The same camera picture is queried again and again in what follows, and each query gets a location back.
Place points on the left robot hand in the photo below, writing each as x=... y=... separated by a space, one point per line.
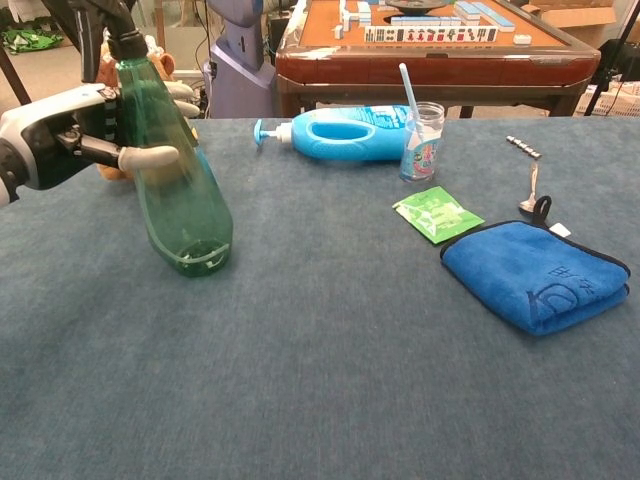
x=50 y=130

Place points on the green transparent spray bottle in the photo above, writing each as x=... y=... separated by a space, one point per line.
x=180 y=210

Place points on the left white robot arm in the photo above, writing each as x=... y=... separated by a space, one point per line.
x=5 y=190

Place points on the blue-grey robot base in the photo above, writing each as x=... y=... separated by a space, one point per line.
x=240 y=85

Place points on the blue detergent pump bottle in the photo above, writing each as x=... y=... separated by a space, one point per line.
x=350 y=150

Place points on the black tripod stand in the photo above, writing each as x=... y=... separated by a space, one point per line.
x=592 y=101

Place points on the black metal leg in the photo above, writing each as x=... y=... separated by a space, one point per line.
x=12 y=75

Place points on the green bag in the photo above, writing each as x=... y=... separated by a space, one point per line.
x=30 y=40

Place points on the clear plastic toy crown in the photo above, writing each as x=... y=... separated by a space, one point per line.
x=154 y=50

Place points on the brown capybara plush toy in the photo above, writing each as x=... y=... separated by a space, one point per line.
x=165 y=64

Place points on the yellow plush tag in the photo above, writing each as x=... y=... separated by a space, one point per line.
x=193 y=136

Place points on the brown mahjong table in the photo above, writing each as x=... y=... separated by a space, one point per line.
x=400 y=65

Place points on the light blue plastic stick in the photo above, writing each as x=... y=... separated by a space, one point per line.
x=407 y=85

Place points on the clear plastic jar with label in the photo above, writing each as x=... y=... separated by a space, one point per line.
x=422 y=160

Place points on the blue table cloth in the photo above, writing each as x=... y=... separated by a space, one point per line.
x=350 y=375

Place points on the row of face-up mahjong tiles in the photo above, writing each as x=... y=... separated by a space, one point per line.
x=430 y=34

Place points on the green sachet packet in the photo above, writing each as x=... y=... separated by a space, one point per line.
x=440 y=215

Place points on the row of small metal cubes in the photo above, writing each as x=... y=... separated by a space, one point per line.
x=522 y=145

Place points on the single white mahjong tile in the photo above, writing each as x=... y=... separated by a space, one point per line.
x=522 y=39

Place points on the metal spoon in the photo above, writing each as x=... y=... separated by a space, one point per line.
x=533 y=180

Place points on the blue folded microfiber towel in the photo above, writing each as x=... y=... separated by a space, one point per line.
x=525 y=270

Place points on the cardboard box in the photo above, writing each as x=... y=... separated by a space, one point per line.
x=575 y=17

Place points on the white plastic crate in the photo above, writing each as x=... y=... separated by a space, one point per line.
x=620 y=102

